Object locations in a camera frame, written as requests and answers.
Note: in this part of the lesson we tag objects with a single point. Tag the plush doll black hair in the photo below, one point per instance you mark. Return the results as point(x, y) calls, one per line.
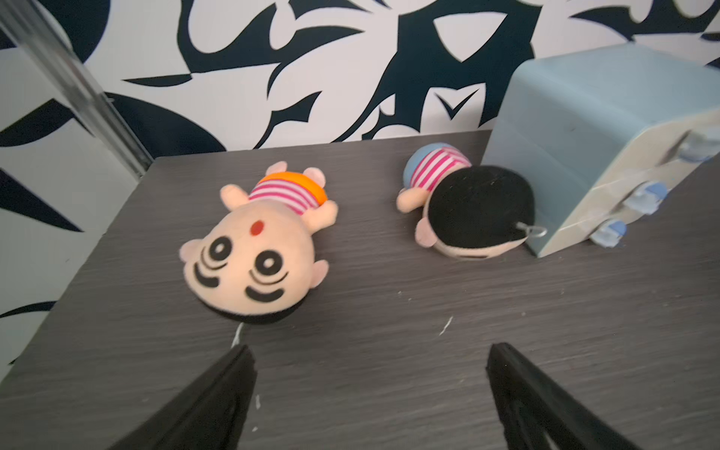
point(468, 211)

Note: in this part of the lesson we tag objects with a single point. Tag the plush doll face up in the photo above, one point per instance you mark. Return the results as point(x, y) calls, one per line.
point(258, 263)

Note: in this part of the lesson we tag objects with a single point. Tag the light blue drawer box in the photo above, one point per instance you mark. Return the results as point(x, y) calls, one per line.
point(604, 134)

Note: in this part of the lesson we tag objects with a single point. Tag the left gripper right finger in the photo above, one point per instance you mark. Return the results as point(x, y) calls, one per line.
point(537, 413)

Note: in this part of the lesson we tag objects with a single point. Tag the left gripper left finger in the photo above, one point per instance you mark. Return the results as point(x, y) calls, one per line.
point(210, 413)

